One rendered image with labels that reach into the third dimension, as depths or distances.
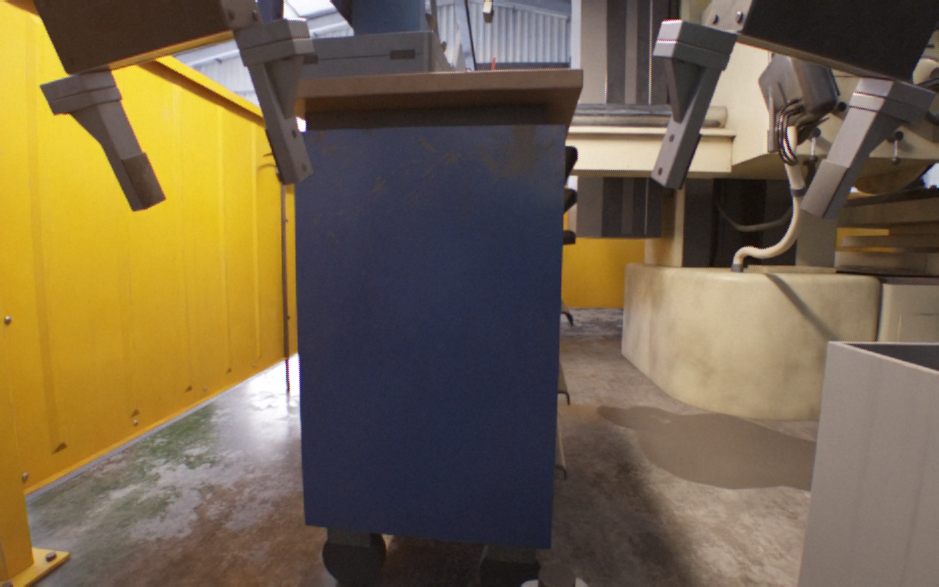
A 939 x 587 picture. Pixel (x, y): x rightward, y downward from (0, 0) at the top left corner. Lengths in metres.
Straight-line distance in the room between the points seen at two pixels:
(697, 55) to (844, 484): 0.64
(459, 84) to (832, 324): 1.91
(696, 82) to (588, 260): 3.99
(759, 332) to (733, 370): 0.19
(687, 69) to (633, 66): 2.39
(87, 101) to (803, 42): 0.48
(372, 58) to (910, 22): 0.65
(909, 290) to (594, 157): 1.40
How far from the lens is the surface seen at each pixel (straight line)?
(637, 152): 2.24
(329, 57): 0.85
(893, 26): 0.41
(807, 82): 1.60
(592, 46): 2.74
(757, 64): 2.29
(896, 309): 2.49
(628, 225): 2.58
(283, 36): 0.34
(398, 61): 0.80
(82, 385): 1.45
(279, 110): 0.35
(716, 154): 2.35
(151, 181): 0.45
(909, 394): 0.73
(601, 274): 4.34
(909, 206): 2.95
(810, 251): 2.98
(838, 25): 0.39
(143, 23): 0.38
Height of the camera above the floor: 0.69
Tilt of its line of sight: 6 degrees down
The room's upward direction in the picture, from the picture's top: 1 degrees clockwise
